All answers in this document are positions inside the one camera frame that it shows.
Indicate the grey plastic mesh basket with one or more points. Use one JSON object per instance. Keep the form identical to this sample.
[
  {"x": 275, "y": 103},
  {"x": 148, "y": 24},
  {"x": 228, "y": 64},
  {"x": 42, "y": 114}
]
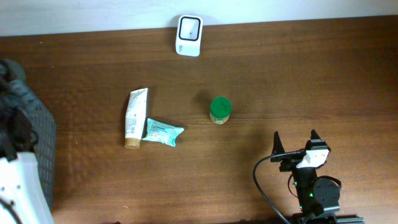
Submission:
[{"x": 27, "y": 125}]

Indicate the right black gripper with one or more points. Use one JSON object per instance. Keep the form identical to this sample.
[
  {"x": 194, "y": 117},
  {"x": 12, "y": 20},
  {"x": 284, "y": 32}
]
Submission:
[{"x": 289, "y": 164}]

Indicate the green lid glass jar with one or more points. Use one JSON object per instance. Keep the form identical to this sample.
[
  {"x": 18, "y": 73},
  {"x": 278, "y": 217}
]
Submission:
[{"x": 220, "y": 110}]

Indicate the white Pantene conditioner tube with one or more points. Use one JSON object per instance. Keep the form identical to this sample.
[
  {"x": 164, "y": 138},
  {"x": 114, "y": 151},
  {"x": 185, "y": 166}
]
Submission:
[{"x": 135, "y": 118}]

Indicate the left black and white arm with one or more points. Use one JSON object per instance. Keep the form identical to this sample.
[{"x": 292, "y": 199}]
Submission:
[{"x": 22, "y": 198}]

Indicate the right black and white arm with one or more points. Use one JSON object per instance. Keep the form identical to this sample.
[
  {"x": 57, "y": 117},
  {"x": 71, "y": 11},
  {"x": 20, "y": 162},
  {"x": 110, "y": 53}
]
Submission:
[{"x": 318, "y": 196}]

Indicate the white barcode scanner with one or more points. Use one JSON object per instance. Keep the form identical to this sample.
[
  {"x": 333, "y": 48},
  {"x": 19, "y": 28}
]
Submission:
[{"x": 189, "y": 33}]

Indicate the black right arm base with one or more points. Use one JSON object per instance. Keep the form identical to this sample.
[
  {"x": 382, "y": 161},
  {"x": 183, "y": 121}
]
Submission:
[{"x": 342, "y": 220}]

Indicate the teal wet wipes pack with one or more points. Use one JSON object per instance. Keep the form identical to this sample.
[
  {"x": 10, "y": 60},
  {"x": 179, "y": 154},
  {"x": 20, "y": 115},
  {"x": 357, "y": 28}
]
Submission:
[{"x": 161, "y": 132}]

